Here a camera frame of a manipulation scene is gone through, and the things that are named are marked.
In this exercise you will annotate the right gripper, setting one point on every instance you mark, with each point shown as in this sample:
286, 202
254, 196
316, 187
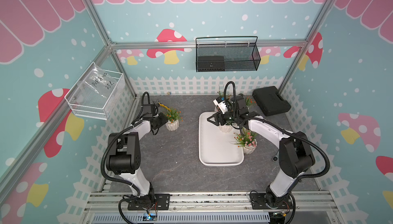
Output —
216, 116

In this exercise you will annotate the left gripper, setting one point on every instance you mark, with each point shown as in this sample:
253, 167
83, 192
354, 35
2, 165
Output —
164, 119

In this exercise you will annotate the orange flower pot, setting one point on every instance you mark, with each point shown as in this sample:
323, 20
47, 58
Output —
227, 128
174, 117

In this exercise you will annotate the pink flower pot twine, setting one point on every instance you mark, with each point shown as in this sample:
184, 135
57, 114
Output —
246, 140

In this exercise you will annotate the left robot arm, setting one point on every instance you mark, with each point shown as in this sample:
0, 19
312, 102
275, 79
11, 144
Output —
121, 160

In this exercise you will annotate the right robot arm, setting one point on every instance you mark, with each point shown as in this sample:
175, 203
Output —
295, 155

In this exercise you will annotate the white storage tray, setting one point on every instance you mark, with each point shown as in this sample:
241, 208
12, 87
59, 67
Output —
218, 148

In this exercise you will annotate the black box in basket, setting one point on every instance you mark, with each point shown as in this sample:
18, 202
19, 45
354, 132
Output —
210, 64

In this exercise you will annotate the pink flower pot back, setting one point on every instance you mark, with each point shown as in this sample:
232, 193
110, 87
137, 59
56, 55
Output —
219, 95

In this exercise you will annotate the red flower pot back right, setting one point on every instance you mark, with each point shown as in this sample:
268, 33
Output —
249, 101

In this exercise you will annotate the black tool case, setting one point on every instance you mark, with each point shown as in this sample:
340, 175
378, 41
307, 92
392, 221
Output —
270, 101

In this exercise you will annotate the yellow handled pliers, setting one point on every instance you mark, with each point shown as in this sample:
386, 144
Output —
164, 106

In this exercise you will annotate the clear acrylic wall box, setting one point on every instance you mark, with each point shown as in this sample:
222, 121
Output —
96, 93

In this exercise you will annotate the black wire wall basket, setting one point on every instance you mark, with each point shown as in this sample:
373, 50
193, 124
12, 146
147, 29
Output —
240, 52

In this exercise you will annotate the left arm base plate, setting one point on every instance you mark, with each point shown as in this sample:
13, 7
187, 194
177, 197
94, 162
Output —
158, 202

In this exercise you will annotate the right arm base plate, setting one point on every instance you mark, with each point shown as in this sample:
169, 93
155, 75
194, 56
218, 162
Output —
262, 201

